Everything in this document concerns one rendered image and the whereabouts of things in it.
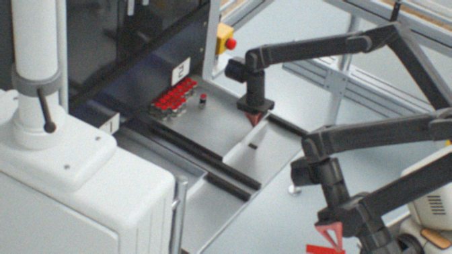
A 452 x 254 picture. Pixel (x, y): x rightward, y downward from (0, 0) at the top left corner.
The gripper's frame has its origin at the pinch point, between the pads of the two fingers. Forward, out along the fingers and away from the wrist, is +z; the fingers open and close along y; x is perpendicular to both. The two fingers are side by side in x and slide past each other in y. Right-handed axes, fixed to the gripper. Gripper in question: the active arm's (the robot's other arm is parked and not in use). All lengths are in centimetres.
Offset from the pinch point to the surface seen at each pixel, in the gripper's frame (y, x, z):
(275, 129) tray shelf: -4.2, -4.7, 2.6
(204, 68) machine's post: 24.1, -7.1, -9.0
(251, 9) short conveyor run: 36, -53, -5
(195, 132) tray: 13.7, 12.9, -0.3
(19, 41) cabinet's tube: -19, 102, -88
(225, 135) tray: 5.8, 8.1, 0.9
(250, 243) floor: 23, -31, 87
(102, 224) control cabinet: -35, 104, -57
